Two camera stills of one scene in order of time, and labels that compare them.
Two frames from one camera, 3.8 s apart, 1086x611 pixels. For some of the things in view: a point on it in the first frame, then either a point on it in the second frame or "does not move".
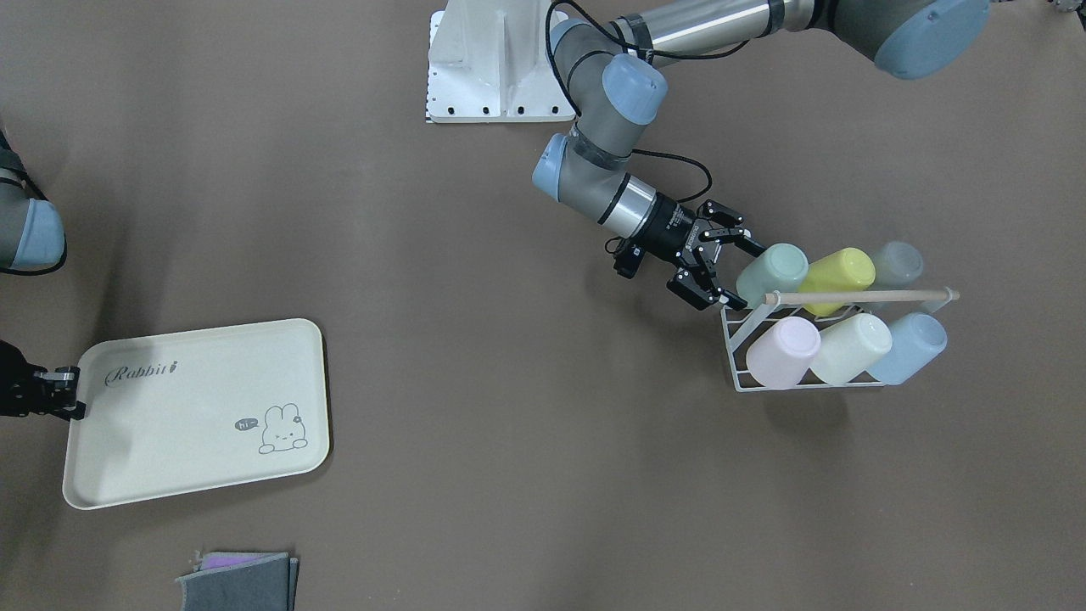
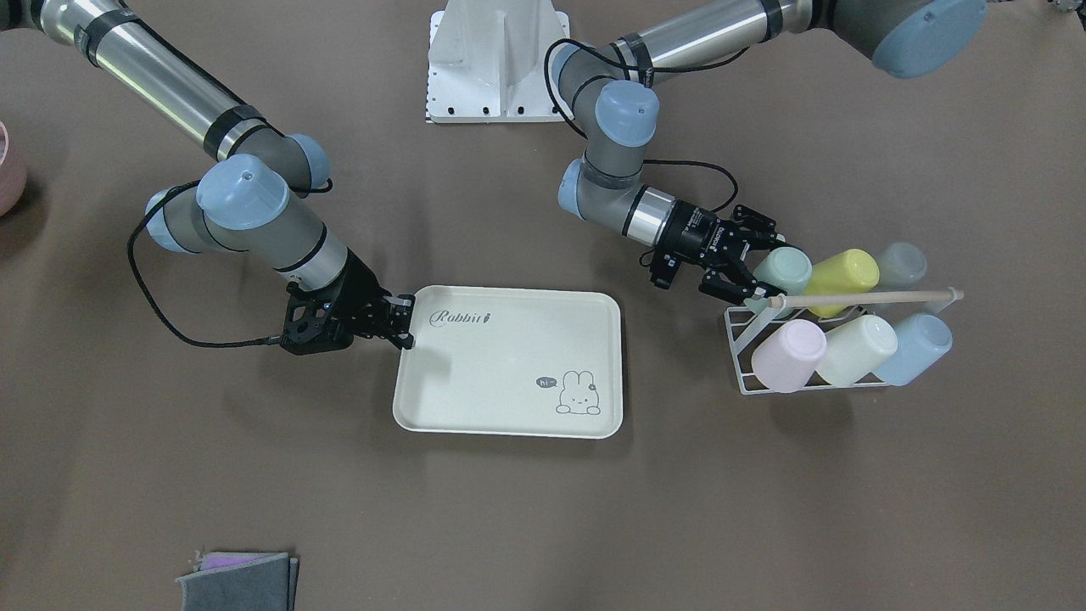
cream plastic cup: x=848 y=350 does not move
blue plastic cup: x=916 y=340 does not move
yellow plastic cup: x=848 y=269 does not move
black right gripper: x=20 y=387 -> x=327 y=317
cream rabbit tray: x=178 y=413 -> x=516 y=361
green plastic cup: x=780 y=268 does not move
